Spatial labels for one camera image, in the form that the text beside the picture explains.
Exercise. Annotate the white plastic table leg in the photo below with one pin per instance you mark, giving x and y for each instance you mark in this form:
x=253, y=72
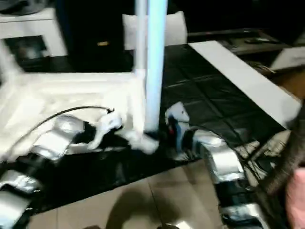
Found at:
x=140, y=35
x=9, y=62
x=155, y=71

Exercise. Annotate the white plastic table top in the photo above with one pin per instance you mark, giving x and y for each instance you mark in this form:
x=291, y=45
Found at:
x=59, y=95

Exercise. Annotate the dark rounded robot base part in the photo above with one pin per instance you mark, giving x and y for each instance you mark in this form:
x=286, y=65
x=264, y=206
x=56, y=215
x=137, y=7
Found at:
x=171, y=226

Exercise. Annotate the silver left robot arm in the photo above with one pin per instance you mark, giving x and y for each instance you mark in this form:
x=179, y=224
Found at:
x=47, y=145

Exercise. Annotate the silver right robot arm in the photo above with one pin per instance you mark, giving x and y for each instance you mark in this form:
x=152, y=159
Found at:
x=224, y=162

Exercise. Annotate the black mat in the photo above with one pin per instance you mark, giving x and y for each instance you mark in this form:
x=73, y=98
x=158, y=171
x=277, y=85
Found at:
x=202, y=95

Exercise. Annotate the white flat board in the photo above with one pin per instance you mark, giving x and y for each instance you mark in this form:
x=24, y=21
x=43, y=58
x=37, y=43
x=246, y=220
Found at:
x=250, y=83

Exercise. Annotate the small tan label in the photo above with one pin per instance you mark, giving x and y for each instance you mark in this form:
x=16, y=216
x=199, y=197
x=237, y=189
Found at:
x=102, y=44

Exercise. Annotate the dark textured bundle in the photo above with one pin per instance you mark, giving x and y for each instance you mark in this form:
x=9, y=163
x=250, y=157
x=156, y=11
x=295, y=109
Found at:
x=286, y=155

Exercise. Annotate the black remote control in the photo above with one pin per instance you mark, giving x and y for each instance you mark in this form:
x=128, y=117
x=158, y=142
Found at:
x=253, y=40

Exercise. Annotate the white cardboard box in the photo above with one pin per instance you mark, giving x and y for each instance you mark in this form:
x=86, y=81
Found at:
x=290, y=58

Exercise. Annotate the white cabinet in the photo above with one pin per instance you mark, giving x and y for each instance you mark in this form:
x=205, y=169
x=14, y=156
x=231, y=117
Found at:
x=31, y=23

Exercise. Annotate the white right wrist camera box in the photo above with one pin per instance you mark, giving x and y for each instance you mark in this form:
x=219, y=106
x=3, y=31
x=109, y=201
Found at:
x=178, y=114

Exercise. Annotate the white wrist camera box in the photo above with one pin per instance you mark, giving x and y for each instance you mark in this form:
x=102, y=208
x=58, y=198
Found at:
x=178, y=114
x=107, y=124

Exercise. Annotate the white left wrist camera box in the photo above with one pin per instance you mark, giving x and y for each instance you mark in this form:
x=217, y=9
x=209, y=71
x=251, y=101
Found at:
x=107, y=124

